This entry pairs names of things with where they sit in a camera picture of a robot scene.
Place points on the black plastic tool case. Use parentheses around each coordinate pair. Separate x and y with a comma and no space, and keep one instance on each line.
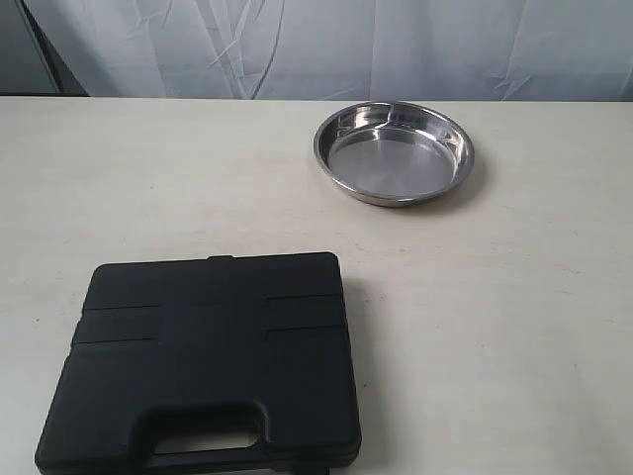
(221,364)

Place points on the round stainless steel pan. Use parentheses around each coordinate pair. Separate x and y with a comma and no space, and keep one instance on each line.
(393,154)

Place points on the white backdrop curtain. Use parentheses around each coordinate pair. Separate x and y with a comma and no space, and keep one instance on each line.
(345,50)

